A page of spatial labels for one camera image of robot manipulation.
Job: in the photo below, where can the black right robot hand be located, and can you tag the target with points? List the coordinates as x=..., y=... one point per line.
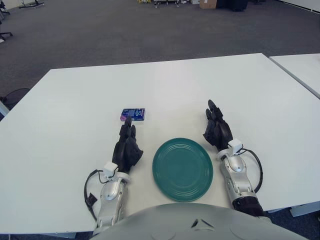
x=218, y=130

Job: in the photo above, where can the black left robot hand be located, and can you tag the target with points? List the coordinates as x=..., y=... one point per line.
x=126, y=150

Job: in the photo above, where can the blue purple gum pack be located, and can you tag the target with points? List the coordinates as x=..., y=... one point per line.
x=138, y=113

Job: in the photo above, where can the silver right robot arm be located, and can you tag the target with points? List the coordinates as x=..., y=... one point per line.
x=237, y=180

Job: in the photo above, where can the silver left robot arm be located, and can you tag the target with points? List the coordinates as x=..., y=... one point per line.
x=110, y=195

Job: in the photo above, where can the teal green ribbed plate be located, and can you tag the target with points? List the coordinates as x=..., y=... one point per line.
x=182, y=172

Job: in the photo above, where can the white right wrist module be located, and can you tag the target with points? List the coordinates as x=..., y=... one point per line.
x=235, y=146

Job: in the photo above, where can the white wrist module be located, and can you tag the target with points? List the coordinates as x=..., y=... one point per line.
x=235, y=146
x=110, y=169

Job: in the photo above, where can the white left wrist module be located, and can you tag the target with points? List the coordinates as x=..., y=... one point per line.
x=110, y=169

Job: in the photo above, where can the grey robot torso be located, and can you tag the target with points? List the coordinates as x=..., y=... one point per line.
x=175, y=225

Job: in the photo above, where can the black round mesh basket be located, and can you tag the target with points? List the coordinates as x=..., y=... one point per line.
x=15, y=96

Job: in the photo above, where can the brown cardboard box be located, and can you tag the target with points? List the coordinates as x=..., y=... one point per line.
x=208, y=3

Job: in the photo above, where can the black cabinet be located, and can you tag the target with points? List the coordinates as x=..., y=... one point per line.
x=232, y=3

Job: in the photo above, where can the wheeled chair bases group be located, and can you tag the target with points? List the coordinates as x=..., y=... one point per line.
x=170, y=3

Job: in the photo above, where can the black office chair base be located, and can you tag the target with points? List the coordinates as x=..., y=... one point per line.
x=5, y=34

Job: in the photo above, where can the black floor stand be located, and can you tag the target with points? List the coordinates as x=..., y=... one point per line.
x=31, y=4

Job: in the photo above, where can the white table frame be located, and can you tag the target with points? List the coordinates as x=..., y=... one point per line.
x=305, y=208

